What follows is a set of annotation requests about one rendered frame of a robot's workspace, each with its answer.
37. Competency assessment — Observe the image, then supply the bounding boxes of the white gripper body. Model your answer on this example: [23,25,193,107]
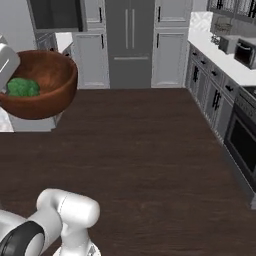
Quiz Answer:
[0,42,21,93]

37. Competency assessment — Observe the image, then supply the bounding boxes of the green broccoli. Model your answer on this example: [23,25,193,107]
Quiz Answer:
[6,77,41,98]

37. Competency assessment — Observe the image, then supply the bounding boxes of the brown wooden bowl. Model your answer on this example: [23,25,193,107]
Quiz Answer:
[0,49,79,121]

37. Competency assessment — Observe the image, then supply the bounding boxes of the grey microwave door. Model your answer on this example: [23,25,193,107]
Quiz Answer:
[26,0,39,33]

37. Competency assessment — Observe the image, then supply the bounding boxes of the grey microwave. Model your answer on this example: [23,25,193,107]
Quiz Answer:
[26,0,88,33]

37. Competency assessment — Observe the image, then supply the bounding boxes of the grey cupboards with white worktop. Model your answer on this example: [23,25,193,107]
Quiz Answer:
[34,31,75,60]

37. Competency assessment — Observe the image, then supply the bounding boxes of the pale grey counter cupboard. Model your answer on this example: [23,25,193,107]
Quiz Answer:
[0,105,64,134]

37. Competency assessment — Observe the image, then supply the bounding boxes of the tall grey cupboard run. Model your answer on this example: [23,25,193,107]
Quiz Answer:
[151,0,194,89]
[72,0,111,90]

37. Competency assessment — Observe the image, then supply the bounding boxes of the grey fridge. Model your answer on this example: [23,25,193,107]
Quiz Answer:
[104,0,156,90]

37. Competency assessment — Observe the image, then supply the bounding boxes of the grey base cupboard run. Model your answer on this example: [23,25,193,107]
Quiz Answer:
[184,41,242,143]

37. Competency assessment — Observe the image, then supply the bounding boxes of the grey toaster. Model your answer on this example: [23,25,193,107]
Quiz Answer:
[217,34,240,55]

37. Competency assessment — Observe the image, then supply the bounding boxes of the dark toaster oven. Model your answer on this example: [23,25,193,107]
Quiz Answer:
[233,37,256,70]

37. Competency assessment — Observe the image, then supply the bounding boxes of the black oven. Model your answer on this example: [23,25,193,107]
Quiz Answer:
[223,87,256,203]

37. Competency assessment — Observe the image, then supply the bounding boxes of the wire stand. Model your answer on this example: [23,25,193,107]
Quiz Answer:
[210,15,235,45]

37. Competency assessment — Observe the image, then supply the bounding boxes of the glass-front wall cupboards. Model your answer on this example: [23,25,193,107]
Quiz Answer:
[206,0,256,24]

